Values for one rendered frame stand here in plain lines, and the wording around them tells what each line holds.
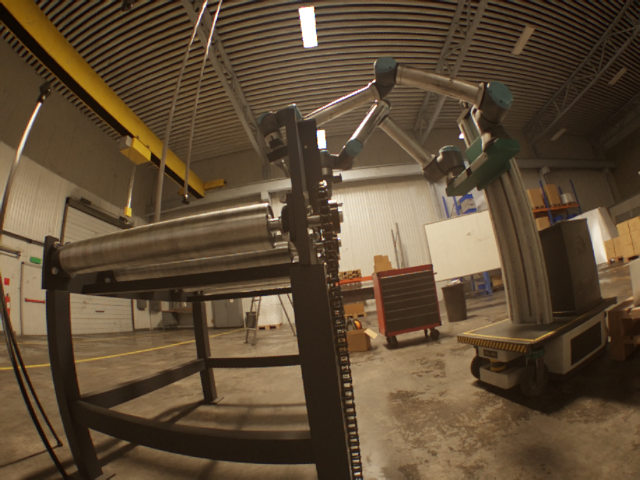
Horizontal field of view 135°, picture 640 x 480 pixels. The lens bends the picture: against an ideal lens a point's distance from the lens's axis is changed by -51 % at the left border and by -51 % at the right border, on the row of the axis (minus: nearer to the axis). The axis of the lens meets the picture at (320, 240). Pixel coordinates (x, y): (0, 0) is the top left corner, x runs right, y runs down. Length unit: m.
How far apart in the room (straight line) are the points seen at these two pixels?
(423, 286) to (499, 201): 1.84
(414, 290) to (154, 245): 3.00
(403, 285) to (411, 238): 8.72
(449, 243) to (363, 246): 6.35
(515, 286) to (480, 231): 4.01
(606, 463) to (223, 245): 1.27
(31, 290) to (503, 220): 10.58
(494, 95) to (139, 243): 1.53
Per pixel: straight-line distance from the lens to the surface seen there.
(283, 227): 0.63
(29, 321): 10.02
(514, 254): 1.81
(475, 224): 5.78
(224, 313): 11.62
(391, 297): 3.29
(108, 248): 0.87
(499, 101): 1.46
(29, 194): 10.54
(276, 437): 0.71
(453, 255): 5.67
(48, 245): 1.15
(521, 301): 1.82
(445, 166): 1.95
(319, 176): 1.12
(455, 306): 4.74
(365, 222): 11.79
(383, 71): 1.49
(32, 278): 10.13
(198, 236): 0.68
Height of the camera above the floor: 0.65
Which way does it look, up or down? 13 degrees up
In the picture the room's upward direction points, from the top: 7 degrees counter-clockwise
